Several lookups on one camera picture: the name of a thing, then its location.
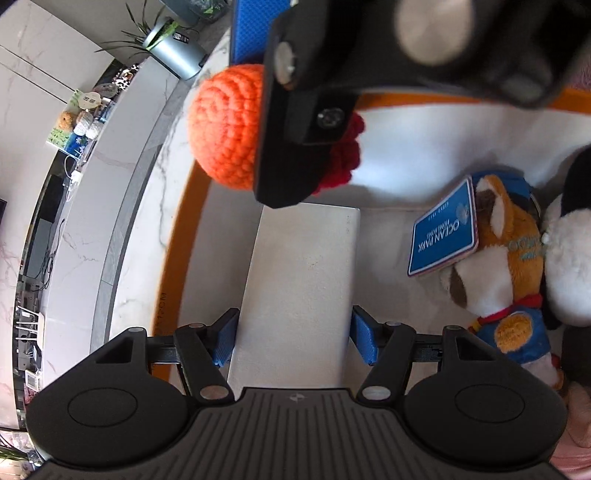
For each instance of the decorative round plate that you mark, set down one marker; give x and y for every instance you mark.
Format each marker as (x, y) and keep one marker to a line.
(106, 88)

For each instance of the dog plush toy blue shirt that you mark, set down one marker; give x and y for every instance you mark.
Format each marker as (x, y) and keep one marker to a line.
(512, 221)

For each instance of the orange cardboard box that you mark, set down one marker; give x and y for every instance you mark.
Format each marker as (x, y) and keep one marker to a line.
(178, 258)

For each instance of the white wooden ornament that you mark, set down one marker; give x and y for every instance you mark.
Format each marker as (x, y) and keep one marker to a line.
(88, 99)

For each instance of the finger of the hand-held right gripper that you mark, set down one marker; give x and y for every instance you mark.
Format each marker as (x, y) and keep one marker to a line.
(244, 37)
(295, 138)

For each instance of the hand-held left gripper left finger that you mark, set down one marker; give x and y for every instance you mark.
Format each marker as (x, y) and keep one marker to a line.
(226, 339)

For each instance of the white marble tv cabinet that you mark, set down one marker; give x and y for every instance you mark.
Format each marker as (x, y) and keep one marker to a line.
(92, 194)

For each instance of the long white box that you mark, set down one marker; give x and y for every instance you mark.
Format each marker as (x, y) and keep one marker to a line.
(300, 277)

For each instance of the white power strip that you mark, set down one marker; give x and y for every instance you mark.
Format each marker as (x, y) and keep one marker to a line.
(75, 178)

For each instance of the white plush toy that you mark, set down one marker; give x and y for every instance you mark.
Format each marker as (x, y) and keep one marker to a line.
(568, 277)

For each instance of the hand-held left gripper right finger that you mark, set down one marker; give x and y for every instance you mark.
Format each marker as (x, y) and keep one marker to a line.
(362, 334)

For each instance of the long-leaf green plant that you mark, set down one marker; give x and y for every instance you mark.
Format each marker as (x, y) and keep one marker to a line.
(159, 25)

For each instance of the blue paper tag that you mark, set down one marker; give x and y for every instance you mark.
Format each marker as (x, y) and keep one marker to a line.
(443, 230)

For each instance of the painted picture card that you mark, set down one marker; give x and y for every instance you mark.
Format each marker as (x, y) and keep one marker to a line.
(64, 143)

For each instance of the brown teddy bear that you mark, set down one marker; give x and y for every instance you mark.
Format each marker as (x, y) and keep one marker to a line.
(65, 121)

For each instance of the orange crochet ball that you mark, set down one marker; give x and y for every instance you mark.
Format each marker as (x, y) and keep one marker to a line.
(221, 124)

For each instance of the tall green potted plant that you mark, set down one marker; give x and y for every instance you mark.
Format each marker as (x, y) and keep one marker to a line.
(9, 454)

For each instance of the cow figurine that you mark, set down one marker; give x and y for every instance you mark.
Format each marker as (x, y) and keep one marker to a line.
(125, 77)

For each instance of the white display device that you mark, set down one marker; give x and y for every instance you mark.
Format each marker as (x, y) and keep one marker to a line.
(31, 381)

